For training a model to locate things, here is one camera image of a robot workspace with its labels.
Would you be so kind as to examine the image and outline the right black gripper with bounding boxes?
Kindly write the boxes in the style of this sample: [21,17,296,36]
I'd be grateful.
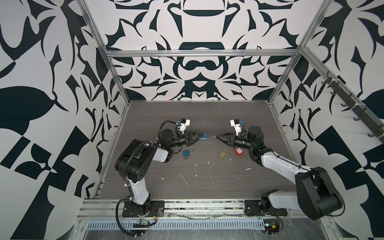
[217,133,255,152]

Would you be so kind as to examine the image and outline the blue padlock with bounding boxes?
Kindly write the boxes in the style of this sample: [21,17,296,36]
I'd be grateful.
[199,134,208,141]
[183,146,194,159]

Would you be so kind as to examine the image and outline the brass padlock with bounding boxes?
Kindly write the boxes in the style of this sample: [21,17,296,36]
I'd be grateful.
[217,150,227,158]

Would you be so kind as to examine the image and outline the red padlock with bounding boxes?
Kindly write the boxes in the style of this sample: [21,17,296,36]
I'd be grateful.
[235,148,244,156]

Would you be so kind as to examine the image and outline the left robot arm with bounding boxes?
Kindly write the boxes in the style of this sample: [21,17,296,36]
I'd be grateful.
[115,129,204,215]

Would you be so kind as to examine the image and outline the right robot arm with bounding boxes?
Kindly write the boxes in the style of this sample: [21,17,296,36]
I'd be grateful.
[216,126,345,220]

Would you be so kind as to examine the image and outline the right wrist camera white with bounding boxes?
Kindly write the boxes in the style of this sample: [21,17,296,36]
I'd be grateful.
[230,119,244,136]

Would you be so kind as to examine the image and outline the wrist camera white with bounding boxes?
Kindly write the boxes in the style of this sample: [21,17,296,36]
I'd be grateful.
[230,119,244,136]
[176,119,191,135]

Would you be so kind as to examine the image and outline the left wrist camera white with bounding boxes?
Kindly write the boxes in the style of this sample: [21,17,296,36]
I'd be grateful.
[176,119,191,135]

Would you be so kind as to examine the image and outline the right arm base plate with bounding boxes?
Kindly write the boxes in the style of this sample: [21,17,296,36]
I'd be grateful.
[244,199,288,217]

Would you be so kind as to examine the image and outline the black corrugated cable left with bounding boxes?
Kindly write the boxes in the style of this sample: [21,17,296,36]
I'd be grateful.
[115,119,181,237]

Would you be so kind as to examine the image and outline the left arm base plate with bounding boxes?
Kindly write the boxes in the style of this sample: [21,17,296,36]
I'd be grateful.
[122,200,165,218]

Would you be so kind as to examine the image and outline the white slotted cable duct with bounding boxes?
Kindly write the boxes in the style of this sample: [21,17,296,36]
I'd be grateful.
[87,219,265,230]

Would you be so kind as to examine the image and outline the grey wall hook rail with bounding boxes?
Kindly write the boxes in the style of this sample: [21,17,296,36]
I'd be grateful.
[322,71,384,144]

